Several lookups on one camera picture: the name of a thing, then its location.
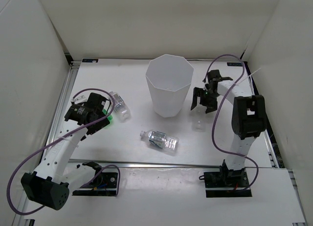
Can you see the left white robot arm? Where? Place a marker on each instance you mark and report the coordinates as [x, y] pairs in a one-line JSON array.
[[48, 185]]

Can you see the clear bottle blue-white label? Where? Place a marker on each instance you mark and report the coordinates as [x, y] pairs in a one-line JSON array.
[[160, 141]]

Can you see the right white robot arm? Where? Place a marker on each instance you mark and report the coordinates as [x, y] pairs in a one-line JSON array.
[[248, 119]]

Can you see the blue label right corner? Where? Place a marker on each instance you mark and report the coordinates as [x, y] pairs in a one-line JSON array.
[[232, 64]]

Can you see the white octagonal plastic bin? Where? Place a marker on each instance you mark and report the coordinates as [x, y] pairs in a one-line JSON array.
[[169, 78]]

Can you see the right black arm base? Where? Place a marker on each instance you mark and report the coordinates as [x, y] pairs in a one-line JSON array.
[[226, 183]]

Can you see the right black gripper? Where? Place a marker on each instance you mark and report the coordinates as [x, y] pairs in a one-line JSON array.
[[197, 92]]

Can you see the clear unlabelled plastic bottle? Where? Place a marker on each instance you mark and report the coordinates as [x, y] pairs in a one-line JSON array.
[[198, 125]]

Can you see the blue label left corner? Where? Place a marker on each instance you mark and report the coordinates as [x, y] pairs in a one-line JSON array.
[[89, 60]]

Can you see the blue label corner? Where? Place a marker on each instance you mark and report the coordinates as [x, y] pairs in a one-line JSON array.
[[232, 64], [89, 60]]

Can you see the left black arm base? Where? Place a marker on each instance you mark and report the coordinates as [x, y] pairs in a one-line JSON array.
[[106, 183]]

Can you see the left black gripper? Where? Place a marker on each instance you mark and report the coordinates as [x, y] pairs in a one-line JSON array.
[[100, 124]]

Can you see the green crushed plastic bottle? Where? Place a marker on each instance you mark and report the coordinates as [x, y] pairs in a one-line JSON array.
[[108, 118]]

